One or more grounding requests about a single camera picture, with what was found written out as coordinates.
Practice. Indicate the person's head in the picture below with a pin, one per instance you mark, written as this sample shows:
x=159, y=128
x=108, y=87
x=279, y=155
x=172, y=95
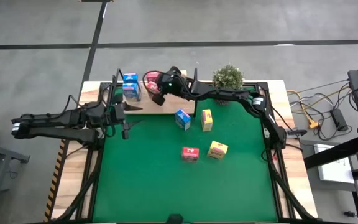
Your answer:
x=175, y=219

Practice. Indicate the black power adapter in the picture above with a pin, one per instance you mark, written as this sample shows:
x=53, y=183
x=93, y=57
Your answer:
x=339, y=119

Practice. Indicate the black metal table frame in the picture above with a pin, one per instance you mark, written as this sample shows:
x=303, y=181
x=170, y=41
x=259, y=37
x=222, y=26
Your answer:
x=263, y=84

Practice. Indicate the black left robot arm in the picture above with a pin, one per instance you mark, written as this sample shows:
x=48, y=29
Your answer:
x=51, y=124

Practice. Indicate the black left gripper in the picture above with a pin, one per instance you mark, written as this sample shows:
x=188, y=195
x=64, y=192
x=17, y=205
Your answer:
x=115, y=116

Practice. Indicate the white board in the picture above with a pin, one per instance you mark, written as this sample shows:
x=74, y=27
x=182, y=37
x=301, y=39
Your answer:
x=334, y=171

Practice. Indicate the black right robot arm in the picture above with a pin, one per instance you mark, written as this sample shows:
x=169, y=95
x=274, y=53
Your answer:
x=228, y=92

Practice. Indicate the artificial plant in striped pot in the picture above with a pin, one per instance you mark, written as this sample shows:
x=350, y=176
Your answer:
x=227, y=77

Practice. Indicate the yellow black hazard tape strip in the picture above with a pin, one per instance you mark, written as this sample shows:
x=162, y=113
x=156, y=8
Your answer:
x=56, y=174

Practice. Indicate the green table mat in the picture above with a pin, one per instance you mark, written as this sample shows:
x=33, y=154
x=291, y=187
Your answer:
x=182, y=193

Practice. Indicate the blue Rice Krispies cereal box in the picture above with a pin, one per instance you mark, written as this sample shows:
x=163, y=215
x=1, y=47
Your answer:
x=131, y=91
x=130, y=77
x=182, y=118

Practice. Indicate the small black floor object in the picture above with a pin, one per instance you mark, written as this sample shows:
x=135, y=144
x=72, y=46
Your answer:
x=350, y=214

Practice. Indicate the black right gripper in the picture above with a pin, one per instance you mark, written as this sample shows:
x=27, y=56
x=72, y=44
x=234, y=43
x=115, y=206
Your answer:
x=172, y=85

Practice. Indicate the black diagonal beam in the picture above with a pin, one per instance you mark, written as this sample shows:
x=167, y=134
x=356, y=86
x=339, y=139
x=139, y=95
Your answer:
x=356, y=144

